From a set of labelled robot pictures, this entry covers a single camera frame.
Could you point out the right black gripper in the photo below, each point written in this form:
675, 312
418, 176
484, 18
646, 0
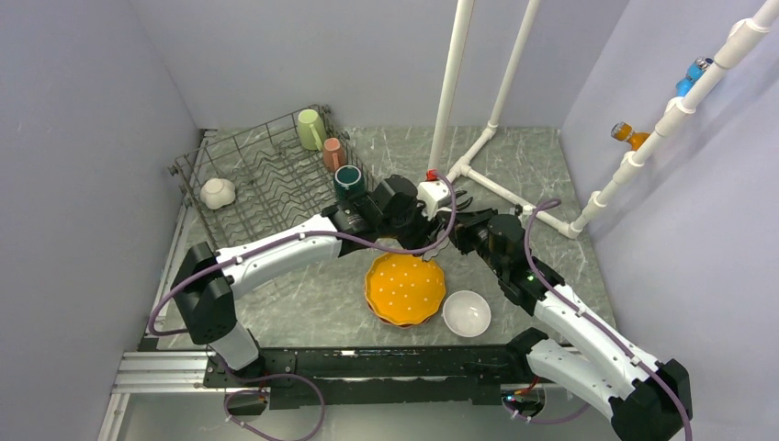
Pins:
464, 224

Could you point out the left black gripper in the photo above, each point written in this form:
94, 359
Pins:
426, 229

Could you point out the dark green mug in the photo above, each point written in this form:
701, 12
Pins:
349, 181

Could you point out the small red-brown mug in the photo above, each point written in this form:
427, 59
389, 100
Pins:
333, 154

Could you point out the light green mug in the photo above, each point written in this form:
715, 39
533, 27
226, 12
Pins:
311, 130

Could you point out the grey wire dish rack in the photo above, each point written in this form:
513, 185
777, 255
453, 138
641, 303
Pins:
278, 183

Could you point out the white scalloped small bowl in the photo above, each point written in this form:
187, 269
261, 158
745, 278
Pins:
217, 193

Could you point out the floral scalloped small plate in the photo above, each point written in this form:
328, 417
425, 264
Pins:
434, 252

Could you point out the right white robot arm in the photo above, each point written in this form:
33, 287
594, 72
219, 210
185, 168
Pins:
641, 397

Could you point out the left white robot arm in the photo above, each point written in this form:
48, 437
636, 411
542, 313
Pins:
209, 282

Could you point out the yellow polka dot plate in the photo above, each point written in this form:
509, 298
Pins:
406, 278

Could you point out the red plate under yellow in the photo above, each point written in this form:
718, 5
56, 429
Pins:
404, 314

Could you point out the orange clamp on pipe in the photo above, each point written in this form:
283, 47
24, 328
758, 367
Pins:
625, 133

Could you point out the blue clamp on pipe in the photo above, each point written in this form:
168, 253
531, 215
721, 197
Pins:
694, 72

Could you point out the white PVC pipe diagonal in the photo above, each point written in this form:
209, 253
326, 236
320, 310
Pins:
744, 36

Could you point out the black handled pliers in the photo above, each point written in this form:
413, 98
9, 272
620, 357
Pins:
463, 202

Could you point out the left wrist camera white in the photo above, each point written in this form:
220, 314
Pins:
435, 193

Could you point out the white PVC pipe frame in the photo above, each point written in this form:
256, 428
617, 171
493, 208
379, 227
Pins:
560, 50

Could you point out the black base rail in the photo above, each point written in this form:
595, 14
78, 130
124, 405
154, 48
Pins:
295, 377

